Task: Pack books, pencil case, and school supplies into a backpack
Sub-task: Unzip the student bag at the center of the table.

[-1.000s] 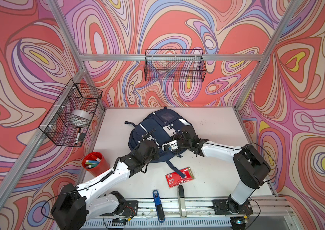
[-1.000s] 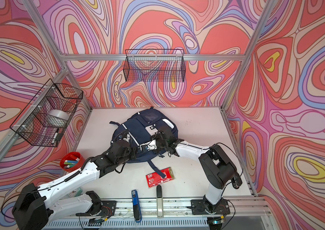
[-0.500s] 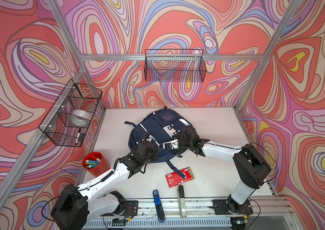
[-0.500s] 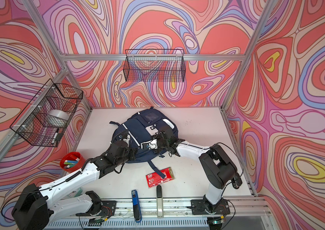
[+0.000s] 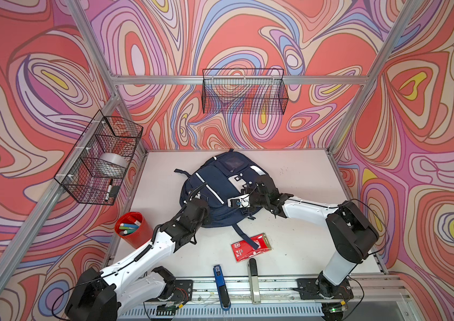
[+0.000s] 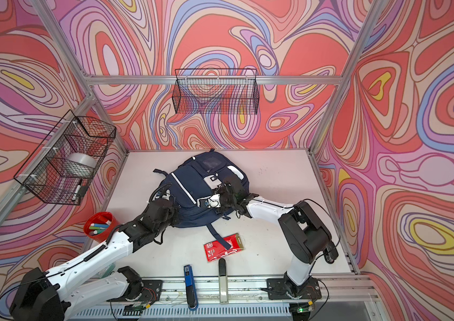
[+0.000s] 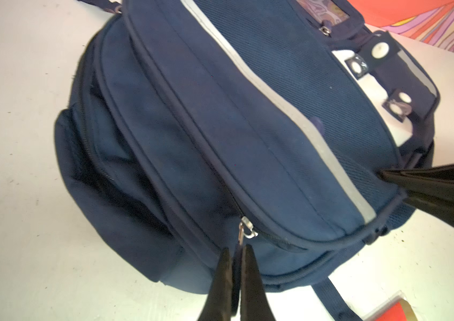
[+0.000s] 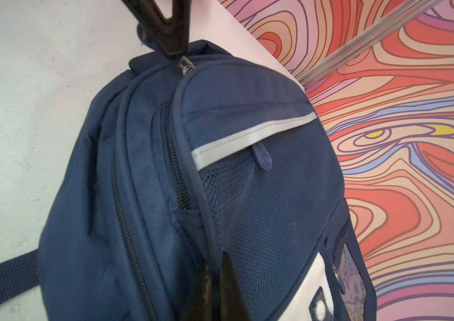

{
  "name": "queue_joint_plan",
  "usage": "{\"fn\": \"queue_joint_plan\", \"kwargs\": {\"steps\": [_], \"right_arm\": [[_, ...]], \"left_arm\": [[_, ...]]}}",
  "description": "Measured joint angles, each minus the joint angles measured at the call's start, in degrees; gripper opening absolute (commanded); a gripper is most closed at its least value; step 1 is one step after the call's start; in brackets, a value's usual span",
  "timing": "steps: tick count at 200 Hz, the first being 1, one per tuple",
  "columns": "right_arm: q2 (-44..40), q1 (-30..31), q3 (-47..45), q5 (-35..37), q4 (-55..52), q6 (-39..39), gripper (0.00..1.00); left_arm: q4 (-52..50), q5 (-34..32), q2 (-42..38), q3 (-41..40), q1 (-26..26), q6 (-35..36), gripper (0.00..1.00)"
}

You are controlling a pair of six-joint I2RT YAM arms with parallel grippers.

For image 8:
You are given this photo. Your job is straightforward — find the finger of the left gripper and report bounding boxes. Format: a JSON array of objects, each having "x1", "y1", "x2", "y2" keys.
[
  {"x1": 121, "y1": 0, "x2": 172, "y2": 54},
  {"x1": 169, "y1": 0, "x2": 192, "y2": 56}
]

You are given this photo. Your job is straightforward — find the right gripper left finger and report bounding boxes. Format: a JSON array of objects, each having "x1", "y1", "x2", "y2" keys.
[{"x1": 180, "y1": 260, "x2": 214, "y2": 321}]

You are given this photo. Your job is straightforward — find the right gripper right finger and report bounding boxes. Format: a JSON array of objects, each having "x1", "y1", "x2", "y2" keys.
[{"x1": 219, "y1": 252, "x2": 251, "y2": 321}]

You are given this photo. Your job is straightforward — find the navy blue backpack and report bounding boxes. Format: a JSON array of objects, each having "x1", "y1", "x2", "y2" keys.
[{"x1": 0, "y1": 40, "x2": 377, "y2": 320}]

